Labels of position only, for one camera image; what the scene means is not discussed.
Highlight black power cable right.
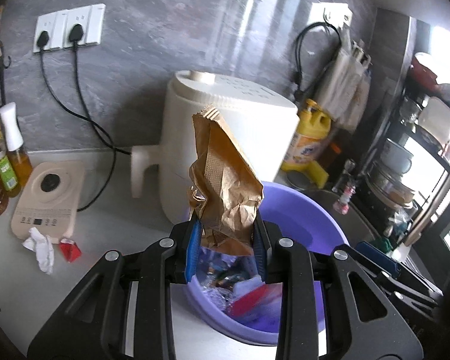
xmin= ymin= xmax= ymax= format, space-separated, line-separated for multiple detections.
xmin=68 ymin=23 xmax=118 ymax=212

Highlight cream induction cooker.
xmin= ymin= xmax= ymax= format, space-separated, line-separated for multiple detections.
xmin=11 ymin=161 xmax=85 ymax=244

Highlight dish rack with pots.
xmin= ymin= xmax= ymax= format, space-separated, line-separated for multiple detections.
xmin=354 ymin=52 xmax=450 ymax=246

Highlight black metal kitchen rack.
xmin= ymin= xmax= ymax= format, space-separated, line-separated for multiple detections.
xmin=0 ymin=40 xmax=12 ymax=108

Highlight white wall socket right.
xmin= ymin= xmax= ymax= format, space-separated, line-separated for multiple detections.
xmin=63 ymin=3 xmax=106 ymax=48

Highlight white oil spray bottle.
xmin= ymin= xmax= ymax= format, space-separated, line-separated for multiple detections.
xmin=0 ymin=102 xmax=33 ymax=188

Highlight brown paper bag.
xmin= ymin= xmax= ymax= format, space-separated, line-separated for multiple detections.
xmin=187 ymin=106 xmax=263 ymax=256

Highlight yellow detergent bottle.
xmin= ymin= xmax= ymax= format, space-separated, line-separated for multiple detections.
xmin=280 ymin=99 xmax=332 ymax=172

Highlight red white torn wrapper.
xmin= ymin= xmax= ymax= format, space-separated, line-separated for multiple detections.
xmin=59 ymin=238 xmax=82 ymax=263

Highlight white wall socket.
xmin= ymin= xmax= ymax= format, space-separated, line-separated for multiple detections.
xmin=33 ymin=10 xmax=68 ymax=54
xmin=63 ymin=3 xmax=106 ymax=48

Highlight white tissue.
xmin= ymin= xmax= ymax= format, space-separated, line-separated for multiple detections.
xmin=22 ymin=227 xmax=54 ymax=275

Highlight steel sink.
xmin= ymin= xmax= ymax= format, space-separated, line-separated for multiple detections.
xmin=307 ymin=188 xmax=384 ymax=248

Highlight hanging cloth bags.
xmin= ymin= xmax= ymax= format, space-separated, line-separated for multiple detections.
xmin=314 ymin=24 xmax=371 ymax=133

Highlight purple plastic bucket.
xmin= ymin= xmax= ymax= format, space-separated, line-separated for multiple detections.
xmin=185 ymin=182 xmax=348 ymax=345

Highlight cream air fryer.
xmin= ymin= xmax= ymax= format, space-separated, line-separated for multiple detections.
xmin=130 ymin=70 xmax=299 ymax=224

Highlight white wall socket left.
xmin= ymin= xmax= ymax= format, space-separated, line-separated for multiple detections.
xmin=33 ymin=10 xmax=68 ymax=54

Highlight black hanging cable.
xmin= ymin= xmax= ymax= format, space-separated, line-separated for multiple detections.
xmin=292 ymin=21 xmax=344 ymax=97

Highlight black power cable left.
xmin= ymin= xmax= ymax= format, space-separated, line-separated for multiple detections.
xmin=35 ymin=31 xmax=132 ymax=156

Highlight black power cable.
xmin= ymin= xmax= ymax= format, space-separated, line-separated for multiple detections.
xmin=35 ymin=31 xmax=132 ymax=156
xmin=68 ymin=23 xmax=118 ymax=212

